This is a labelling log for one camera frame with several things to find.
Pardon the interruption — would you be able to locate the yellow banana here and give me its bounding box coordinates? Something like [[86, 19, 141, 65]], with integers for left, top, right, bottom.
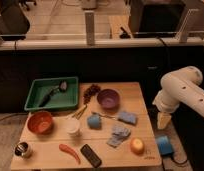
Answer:
[[70, 105, 87, 119]]

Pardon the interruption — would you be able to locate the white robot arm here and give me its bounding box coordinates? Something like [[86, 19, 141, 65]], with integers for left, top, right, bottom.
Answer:
[[152, 66, 204, 129]]

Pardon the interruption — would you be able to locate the purple bowl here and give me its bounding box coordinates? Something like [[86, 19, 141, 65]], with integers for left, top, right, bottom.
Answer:
[[97, 89, 120, 109]]

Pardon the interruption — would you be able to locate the red bowl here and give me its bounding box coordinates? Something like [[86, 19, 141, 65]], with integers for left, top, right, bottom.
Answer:
[[27, 111, 54, 135]]

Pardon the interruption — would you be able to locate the orange apple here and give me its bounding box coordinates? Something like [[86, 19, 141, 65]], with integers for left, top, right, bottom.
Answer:
[[130, 138, 144, 155]]

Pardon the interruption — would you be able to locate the blue grey cloth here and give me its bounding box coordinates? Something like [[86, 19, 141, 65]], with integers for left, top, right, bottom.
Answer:
[[107, 125, 131, 148]]

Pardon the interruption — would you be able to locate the metal spoon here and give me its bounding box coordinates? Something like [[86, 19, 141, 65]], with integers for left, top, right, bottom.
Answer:
[[91, 111, 117, 120]]

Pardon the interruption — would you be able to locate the bunch of dark grapes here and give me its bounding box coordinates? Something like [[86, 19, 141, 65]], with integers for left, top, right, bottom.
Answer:
[[83, 84, 101, 104]]

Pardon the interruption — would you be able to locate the black remote control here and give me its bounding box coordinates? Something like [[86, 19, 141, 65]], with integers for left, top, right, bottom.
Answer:
[[80, 144, 102, 168]]

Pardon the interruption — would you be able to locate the white cup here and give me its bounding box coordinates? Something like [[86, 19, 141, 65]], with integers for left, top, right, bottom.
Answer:
[[66, 118, 80, 136]]

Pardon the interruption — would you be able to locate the black monitor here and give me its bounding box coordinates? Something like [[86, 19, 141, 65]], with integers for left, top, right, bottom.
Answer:
[[128, 0, 185, 38]]

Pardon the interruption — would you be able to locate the red chili pepper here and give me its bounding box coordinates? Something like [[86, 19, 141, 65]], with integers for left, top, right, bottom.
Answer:
[[59, 144, 81, 164]]

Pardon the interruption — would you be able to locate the black dish brush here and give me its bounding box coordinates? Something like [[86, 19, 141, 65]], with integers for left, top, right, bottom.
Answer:
[[39, 81, 67, 107]]

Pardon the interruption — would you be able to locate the green plastic tray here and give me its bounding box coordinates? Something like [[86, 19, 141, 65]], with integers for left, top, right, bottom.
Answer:
[[24, 77, 79, 111]]

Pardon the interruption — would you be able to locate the black office chair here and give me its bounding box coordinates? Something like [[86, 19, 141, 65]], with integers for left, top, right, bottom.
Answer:
[[0, 0, 30, 41]]

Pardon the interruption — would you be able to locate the white horizontal rail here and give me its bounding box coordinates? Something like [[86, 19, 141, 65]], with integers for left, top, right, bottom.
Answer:
[[0, 37, 204, 51]]

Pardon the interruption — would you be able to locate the grey metal post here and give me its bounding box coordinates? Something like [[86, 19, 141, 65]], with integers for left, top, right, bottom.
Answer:
[[85, 10, 95, 46]]

